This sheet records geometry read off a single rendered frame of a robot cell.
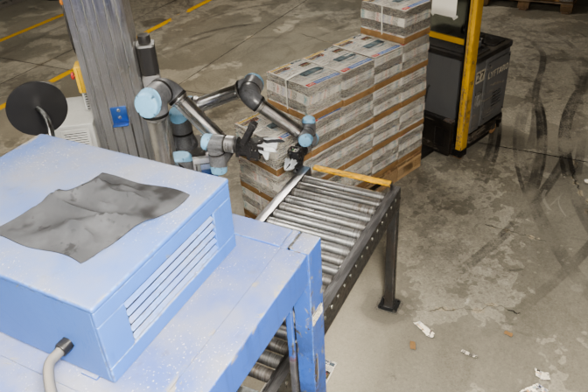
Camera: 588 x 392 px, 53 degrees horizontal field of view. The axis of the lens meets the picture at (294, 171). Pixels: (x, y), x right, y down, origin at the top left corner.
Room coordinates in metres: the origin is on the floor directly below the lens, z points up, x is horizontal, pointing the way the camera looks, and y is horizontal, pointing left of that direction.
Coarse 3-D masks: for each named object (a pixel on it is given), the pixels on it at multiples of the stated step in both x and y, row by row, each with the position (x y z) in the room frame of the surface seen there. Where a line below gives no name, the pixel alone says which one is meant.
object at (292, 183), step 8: (304, 168) 2.67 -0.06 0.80; (296, 176) 2.60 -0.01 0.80; (288, 184) 2.53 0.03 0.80; (296, 184) 2.52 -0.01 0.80; (280, 192) 2.45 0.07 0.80; (288, 192) 2.45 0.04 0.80; (272, 200) 2.39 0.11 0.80; (280, 200) 2.38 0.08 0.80; (264, 208) 2.33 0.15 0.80; (272, 208) 2.32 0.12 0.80; (264, 216) 2.26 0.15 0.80; (272, 216) 2.30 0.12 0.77
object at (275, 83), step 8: (288, 64) 3.49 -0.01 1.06; (296, 64) 3.48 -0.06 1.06; (304, 64) 3.47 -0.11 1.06; (312, 64) 3.47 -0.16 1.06; (272, 72) 3.37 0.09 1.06; (280, 72) 3.37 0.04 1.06; (288, 72) 3.36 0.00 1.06; (296, 72) 3.36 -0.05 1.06; (272, 80) 3.35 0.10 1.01; (280, 80) 3.30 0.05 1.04; (272, 88) 3.35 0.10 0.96; (280, 88) 3.30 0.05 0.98; (272, 96) 3.35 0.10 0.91; (280, 96) 3.30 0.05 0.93
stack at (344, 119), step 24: (384, 96) 3.56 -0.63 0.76; (264, 120) 3.20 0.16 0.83; (336, 120) 3.26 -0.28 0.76; (360, 120) 3.41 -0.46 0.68; (384, 120) 3.56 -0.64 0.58; (288, 144) 2.97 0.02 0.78; (336, 144) 3.25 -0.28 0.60; (360, 144) 3.39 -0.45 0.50; (240, 168) 3.19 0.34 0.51; (336, 168) 3.25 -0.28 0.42; (360, 168) 3.40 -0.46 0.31; (264, 192) 3.02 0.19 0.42
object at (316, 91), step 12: (312, 72) 3.34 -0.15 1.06; (324, 72) 3.33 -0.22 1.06; (336, 72) 3.32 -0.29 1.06; (300, 84) 3.16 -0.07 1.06; (312, 84) 3.16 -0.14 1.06; (324, 84) 3.20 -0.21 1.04; (336, 84) 3.27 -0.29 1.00; (300, 96) 3.16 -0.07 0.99; (312, 96) 3.14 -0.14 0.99; (324, 96) 3.20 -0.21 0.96; (336, 96) 3.27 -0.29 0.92; (300, 108) 3.16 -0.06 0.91; (312, 108) 3.14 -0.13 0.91; (324, 108) 3.20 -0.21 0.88
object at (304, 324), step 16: (288, 240) 1.15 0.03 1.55; (304, 240) 1.15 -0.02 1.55; (320, 256) 1.15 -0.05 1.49; (320, 272) 1.15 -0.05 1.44; (320, 288) 1.14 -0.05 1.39; (304, 304) 1.10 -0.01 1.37; (320, 304) 1.14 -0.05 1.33; (288, 320) 1.12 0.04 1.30; (304, 320) 1.10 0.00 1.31; (320, 320) 1.14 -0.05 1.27; (288, 336) 1.12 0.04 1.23; (304, 336) 1.10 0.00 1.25; (320, 336) 1.13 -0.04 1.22; (304, 352) 1.10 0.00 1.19; (320, 352) 1.13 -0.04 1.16; (304, 368) 1.11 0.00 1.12; (320, 368) 1.12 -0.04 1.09; (304, 384) 1.11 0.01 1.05; (320, 384) 1.12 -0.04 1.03
